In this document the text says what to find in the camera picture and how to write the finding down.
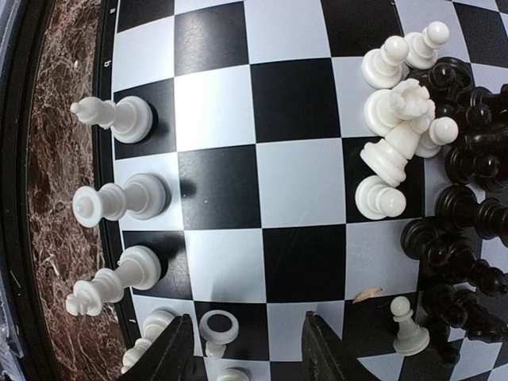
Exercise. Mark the small tan flake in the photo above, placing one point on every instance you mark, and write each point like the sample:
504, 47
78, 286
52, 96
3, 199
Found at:
367, 294

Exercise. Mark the white pawn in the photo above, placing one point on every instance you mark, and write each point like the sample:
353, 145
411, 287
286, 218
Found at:
411, 338

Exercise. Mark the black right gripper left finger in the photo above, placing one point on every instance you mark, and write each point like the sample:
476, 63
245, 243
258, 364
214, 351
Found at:
170, 357

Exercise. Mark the black chess pieces pile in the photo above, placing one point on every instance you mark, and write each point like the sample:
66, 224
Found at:
473, 120

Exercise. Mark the white chess piece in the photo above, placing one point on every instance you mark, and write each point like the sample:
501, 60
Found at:
233, 374
138, 267
153, 325
143, 196
130, 120
218, 328

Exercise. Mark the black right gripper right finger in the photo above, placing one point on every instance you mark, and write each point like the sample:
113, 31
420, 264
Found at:
325, 356

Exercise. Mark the black grey chessboard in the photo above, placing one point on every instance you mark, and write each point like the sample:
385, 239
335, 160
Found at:
259, 126

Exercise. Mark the white chess pieces pile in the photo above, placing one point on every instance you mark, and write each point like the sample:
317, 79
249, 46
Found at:
400, 111

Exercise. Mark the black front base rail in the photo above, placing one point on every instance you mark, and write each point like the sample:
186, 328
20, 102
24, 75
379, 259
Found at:
27, 342

